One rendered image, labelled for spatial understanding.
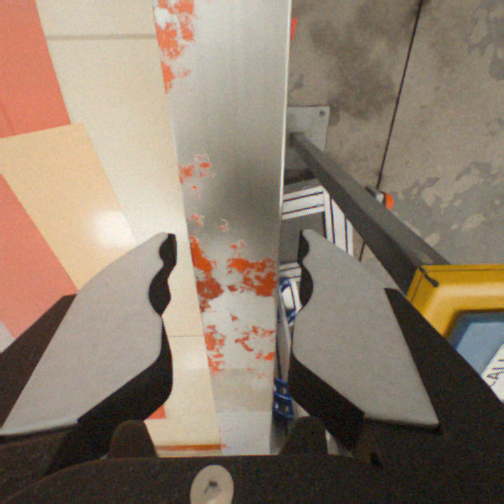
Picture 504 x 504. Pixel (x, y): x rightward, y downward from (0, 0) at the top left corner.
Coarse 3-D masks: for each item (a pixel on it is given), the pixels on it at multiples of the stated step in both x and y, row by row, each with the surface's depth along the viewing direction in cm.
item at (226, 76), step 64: (192, 0) 7; (256, 0) 7; (192, 64) 8; (256, 64) 8; (192, 128) 9; (256, 128) 9; (192, 192) 10; (256, 192) 10; (192, 256) 11; (256, 256) 11; (256, 320) 13; (256, 384) 16; (192, 448) 27; (256, 448) 20
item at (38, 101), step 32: (0, 0) 10; (32, 0) 10; (0, 32) 10; (32, 32) 10; (0, 64) 11; (32, 64) 11; (0, 96) 11; (32, 96) 11; (0, 128) 12; (32, 128) 12; (0, 192) 13
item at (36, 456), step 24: (48, 312) 7; (24, 336) 6; (48, 336) 6; (0, 360) 6; (24, 360) 6; (0, 384) 5; (24, 384) 5; (0, 408) 5; (48, 432) 5; (72, 432) 5; (0, 456) 4; (24, 456) 4; (48, 456) 4; (72, 456) 5; (96, 456) 6; (0, 480) 4; (24, 480) 4
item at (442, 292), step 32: (288, 128) 99; (320, 128) 99; (288, 160) 105; (320, 160) 65; (352, 192) 45; (352, 224) 43; (384, 224) 35; (384, 256) 33; (416, 256) 28; (416, 288) 20; (448, 288) 17; (480, 288) 17; (448, 320) 19
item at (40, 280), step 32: (0, 224) 14; (32, 224) 14; (0, 256) 15; (32, 256) 15; (0, 288) 16; (32, 288) 16; (64, 288) 16; (0, 320) 18; (32, 320) 18; (0, 352) 19; (160, 416) 24
